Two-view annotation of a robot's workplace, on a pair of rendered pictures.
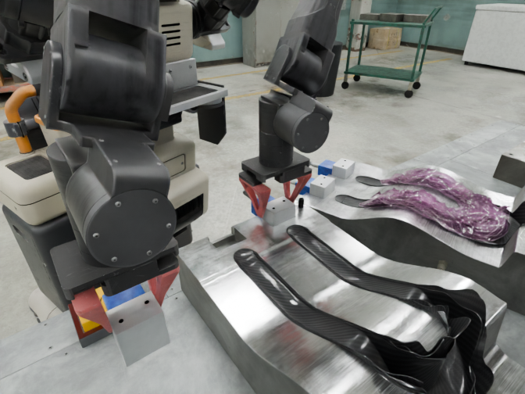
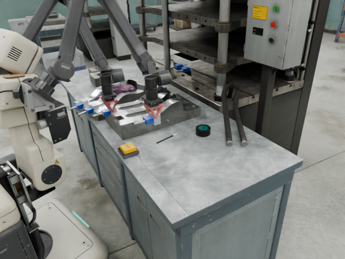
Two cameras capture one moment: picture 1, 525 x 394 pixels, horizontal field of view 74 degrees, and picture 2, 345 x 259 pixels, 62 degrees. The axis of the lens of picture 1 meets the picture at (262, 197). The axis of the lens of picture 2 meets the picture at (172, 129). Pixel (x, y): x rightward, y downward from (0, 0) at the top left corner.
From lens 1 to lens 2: 143 cm
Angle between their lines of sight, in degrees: 70
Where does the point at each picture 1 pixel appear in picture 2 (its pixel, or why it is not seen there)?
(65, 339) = (134, 158)
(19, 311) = not seen: outside the picture
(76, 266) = (156, 99)
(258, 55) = not seen: outside the picture
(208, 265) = (130, 120)
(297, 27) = (100, 55)
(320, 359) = (166, 104)
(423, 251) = (131, 99)
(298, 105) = (116, 71)
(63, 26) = (150, 58)
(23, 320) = not seen: outside the picture
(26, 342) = (133, 164)
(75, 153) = (155, 76)
